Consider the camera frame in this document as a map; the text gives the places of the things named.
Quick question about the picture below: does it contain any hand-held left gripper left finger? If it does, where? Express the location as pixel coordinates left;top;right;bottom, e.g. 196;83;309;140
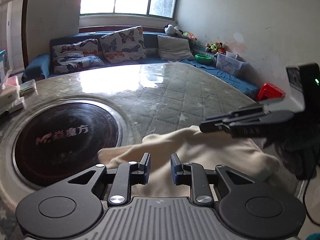
67;152;152;205

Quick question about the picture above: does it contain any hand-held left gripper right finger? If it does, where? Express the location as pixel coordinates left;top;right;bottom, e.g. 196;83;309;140
170;153;255;205

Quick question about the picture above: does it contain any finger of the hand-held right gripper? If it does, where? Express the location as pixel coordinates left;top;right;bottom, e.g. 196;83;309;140
200;105;266;133
226;120;275;139

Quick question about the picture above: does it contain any cream cloth garment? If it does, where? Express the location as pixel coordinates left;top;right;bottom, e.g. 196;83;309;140
97;125;280;198

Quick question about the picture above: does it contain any red plastic stool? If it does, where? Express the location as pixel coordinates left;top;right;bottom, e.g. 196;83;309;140
256;82;286;102

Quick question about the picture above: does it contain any blue sofa throw cloth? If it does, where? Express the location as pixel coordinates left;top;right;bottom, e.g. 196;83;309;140
181;59;259;98

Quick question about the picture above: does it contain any clear plastic storage box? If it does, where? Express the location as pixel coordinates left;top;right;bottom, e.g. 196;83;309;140
215;51;247;77

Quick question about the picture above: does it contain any green plastic bowl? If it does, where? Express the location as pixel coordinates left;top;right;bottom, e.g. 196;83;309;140
195;54;212;64

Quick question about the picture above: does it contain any brown plush toy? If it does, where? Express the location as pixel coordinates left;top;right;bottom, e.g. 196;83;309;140
205;42;227;53

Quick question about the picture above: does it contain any plain grey pillow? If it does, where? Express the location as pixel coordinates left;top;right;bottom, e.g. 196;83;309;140
157;34;195;62

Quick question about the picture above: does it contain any round black induction cooktop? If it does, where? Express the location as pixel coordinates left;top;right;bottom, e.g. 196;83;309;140
11;100;123;189

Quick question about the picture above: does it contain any pink green plush toy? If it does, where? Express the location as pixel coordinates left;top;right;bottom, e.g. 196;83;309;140
182;31;198;42

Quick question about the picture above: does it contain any panda plush toy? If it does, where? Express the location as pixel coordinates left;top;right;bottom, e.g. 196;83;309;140
164;24;185;36

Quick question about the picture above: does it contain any butterfly print pillow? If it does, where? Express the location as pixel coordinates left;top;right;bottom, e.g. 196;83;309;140
99;26;147;64
51;39;105;74

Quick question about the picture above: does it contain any green card pack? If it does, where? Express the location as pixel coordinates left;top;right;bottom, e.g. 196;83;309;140
19;79;37;97

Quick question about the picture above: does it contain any blue corner sofa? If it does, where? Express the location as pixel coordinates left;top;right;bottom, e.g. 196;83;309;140
21;26;260;100

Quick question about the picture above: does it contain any white box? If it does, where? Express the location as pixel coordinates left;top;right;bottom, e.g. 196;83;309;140
0;90;24;116

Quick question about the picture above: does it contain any pink tissue pack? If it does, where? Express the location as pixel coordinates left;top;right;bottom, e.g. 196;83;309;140
1;76;20;93

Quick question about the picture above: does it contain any blue white carton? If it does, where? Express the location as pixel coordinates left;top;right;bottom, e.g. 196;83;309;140
0;50;10;78

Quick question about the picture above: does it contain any black cable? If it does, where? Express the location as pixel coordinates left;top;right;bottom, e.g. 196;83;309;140
303;177;320;227

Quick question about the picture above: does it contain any brown door frame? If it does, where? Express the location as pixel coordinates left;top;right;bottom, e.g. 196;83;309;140
21;0;33;68

